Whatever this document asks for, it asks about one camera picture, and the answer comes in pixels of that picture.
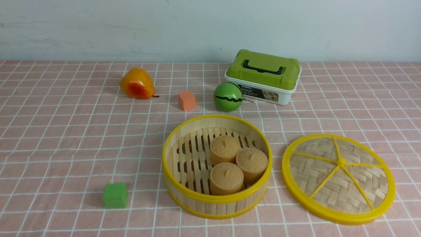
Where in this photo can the tan bun front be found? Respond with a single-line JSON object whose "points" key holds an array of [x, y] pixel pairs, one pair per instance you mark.
{"points": [[226, 179]]}

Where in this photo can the green toy watermelon ball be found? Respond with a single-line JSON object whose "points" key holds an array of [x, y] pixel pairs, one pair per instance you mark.
{"points": [[228, 97]]}

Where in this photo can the tan bun right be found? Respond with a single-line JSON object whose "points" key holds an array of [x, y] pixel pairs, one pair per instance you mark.
{"points": [[253, 163]]}

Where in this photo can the pink checkered tablecloth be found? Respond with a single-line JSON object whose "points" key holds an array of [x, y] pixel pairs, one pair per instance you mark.
{"points": [[67, 129]]}

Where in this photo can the orange foam cube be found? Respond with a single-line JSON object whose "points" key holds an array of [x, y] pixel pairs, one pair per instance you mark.
{"points": [[186, 100]]}

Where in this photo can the orange toy pear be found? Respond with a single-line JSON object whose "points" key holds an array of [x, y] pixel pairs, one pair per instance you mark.
{"points": [[137, 83]]}

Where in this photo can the tan bun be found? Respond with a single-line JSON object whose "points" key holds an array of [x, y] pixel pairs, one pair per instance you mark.
{"points": [[224, 149], [226, 179], [253, 163]]}

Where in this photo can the tan bun back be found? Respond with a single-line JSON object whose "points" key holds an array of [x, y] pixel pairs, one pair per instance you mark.
{"points": [[224, 149]]}

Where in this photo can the bamboo steamer basket yellow rim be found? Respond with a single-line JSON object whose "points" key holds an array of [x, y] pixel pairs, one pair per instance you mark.
{"points": [[187, 166]]}

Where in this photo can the green foam cube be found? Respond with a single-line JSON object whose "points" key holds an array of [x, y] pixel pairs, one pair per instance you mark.
{"points": [[115, 196]]}

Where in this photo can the green lid white toolbox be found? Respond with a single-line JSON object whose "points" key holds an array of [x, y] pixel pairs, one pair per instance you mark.
{"points": [[265, 77]]}

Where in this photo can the woven bamboo steamer lid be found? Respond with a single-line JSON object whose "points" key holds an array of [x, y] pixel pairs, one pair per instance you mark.
{"points": [[338, 179]]}

